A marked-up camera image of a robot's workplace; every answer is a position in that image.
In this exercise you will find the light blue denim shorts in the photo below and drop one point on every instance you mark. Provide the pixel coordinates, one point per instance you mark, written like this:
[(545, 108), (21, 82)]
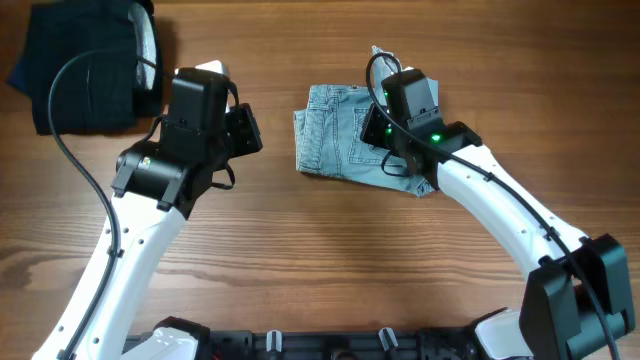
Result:
[(327, 139)]

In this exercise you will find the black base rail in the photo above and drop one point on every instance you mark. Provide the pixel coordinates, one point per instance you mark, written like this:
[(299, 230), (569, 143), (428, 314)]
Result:
[(428, 344)]

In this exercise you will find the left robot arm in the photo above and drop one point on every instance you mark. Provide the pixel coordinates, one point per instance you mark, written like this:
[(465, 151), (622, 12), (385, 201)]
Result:
[(156, 186)]

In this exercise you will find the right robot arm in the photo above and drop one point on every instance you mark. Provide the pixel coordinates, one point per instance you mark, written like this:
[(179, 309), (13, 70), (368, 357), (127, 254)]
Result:
[(578, 297)]

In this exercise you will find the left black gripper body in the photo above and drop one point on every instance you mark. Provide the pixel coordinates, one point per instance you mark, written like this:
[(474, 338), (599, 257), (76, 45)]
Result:
[(241, 136)]

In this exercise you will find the black fabric storage bag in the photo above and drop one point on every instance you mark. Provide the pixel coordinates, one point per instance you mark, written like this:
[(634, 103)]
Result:
[(90, 66)]

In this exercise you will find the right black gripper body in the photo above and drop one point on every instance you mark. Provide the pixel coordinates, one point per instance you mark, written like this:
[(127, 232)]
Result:
[(377, 129)]

